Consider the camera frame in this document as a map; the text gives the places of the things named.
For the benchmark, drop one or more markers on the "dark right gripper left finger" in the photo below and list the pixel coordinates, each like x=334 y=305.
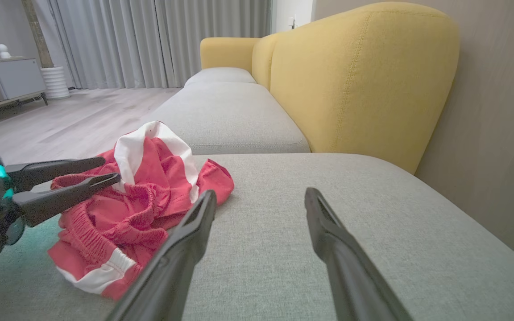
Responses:
x=172 y=276

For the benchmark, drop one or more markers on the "small white figurine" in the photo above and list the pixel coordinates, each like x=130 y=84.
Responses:
x=3 y=51

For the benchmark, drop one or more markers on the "medium grey sofa seat cushion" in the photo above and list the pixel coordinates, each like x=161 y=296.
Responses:
x=230 y=116

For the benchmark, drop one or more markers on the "yellow and grey sofa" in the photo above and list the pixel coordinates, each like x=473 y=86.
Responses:
x=283 y=249

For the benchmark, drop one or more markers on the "narrow yellow sofa backrest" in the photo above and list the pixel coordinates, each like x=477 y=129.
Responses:
x=261 y=58

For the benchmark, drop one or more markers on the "grey pleated curtain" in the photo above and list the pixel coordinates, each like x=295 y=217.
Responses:
x=212 y=22
x=105 y=40

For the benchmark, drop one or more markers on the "wide yellow sofa backrest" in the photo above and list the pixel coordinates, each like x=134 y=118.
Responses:
x=364 y=80

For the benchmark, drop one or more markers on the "red shorts with white trim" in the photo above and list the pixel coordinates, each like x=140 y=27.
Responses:
x=141 y=200

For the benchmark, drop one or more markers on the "yellow sofa armrest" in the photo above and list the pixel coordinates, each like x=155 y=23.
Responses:
x=225 y=51

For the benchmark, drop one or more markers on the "small grey sofa seat cushion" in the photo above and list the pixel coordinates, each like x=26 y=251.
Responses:
x=219 y=76

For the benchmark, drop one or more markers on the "white low cabinet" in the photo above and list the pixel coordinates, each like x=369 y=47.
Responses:
x=18 y=78

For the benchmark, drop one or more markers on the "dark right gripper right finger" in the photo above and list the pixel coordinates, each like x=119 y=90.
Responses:
x=350 y=281

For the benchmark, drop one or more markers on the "brown tree trunk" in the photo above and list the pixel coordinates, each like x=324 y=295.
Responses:
x=38 y=35

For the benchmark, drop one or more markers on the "white ribbed planter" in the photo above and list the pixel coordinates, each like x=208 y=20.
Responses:
x=55 y=82

